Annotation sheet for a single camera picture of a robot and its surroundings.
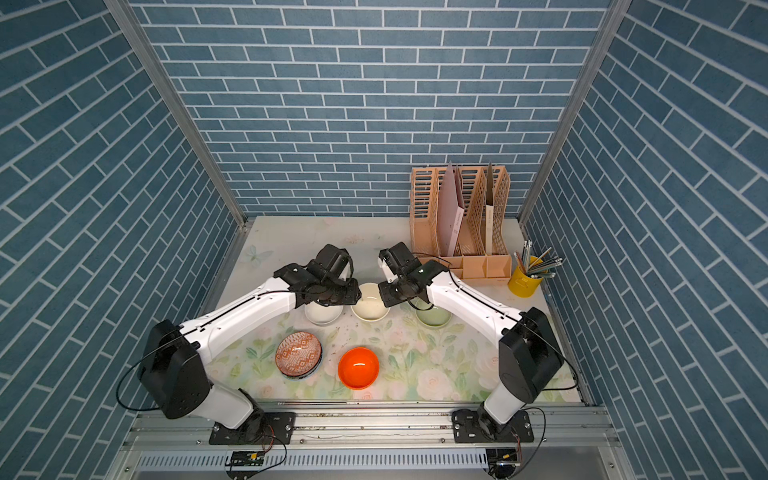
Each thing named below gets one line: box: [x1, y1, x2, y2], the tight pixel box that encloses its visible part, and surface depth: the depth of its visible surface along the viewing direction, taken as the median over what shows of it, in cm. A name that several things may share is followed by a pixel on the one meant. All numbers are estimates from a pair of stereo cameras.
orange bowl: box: [338, 347, 380, 391], surface depth 82 cm
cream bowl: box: [350, 282, 391, 322], surface depth 85 cm
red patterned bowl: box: [275, 331, 323, 380], surface depth 83 cm
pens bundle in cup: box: [513, 228, 563, 278], surface depth 96 cm
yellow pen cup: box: [508, 256, 544, 298], surface depth 96 cm
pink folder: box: [438, 162, 465, 257], surface depth 100 cm
